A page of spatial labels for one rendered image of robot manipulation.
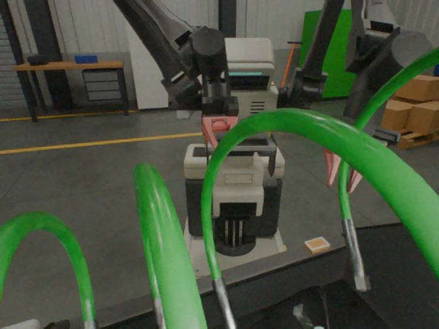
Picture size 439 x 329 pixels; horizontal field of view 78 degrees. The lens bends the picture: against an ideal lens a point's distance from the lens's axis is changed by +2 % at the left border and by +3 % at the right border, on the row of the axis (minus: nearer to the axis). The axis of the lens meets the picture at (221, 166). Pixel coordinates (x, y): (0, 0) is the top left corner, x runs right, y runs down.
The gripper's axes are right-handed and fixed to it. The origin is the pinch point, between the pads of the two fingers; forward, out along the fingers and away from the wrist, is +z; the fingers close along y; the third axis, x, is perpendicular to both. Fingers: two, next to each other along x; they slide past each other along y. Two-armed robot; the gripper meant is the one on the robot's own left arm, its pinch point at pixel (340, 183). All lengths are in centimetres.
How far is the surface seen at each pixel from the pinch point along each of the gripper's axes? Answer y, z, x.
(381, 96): -1.3, -7.6, -12.3
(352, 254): 4.0, 9.3, -0.4
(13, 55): -543, -136, 341
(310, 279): 6.4, 15.7, 31.2
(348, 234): 3.0, 6.8, 0.2
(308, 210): 24, -32, 203
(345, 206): 1.7, 2.9, 1.0
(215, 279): -12.1, 19.4, -3.2
